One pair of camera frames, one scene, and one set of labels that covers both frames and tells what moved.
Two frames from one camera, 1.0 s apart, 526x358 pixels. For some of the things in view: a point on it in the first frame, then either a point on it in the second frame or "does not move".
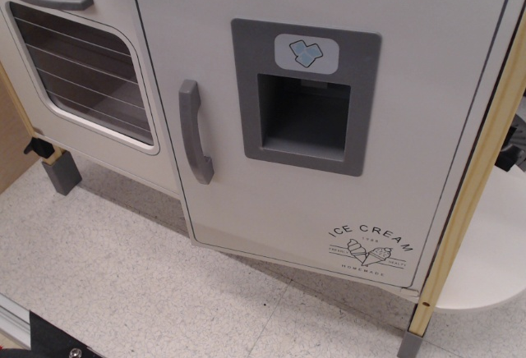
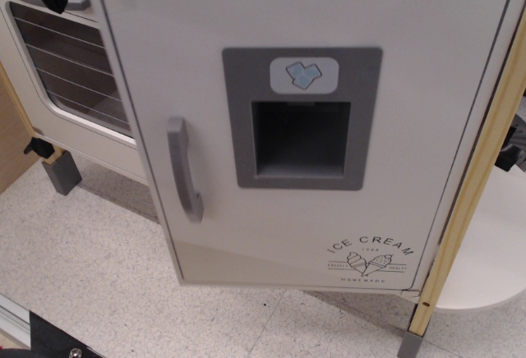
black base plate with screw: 46,341 does not move
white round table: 491,267 does not move
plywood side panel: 15,136 does not move
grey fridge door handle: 190,101 -> 189,199
